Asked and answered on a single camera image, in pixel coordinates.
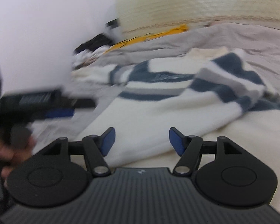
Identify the grey bed duvet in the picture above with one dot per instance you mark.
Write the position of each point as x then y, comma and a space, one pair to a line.
261, 44

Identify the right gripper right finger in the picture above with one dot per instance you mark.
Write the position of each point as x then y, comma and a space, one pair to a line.
188, 148

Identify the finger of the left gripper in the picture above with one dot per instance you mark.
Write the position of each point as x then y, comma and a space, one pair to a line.
59, 113
78, 103

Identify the yellow pillow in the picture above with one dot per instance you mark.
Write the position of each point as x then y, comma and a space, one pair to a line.
139, 39

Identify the white striped fleece sweater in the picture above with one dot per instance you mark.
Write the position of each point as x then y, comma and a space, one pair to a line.
210, 94

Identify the black clothes pile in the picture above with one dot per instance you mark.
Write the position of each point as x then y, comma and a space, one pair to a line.
95, 43

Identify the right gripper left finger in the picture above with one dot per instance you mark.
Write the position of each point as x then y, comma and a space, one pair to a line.
95, 149

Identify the cream quilted headboard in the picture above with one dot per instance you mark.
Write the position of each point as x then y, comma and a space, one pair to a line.
140, 17

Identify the white clothes pile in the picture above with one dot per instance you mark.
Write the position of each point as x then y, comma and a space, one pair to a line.
87, 57

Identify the person left hand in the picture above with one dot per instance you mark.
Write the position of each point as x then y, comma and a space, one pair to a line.
15, 156

